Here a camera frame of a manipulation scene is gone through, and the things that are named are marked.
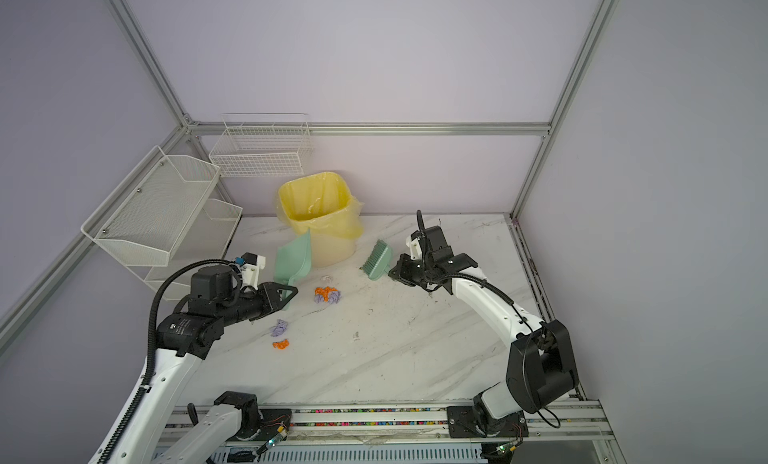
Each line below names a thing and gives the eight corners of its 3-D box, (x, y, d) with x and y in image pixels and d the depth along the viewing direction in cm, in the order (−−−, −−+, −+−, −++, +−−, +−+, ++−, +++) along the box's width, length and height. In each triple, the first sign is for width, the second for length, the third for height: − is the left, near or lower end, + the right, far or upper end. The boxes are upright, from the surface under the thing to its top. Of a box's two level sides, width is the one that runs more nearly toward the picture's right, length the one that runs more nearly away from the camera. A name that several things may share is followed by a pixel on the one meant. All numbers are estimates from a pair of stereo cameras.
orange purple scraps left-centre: (313, 303, 98) (312, 300, 96) (316, 289, 101) (315, 286, 99) (339, 303, 98) (338, 300, 96) (341, 289, 101) (340, 286, 99)
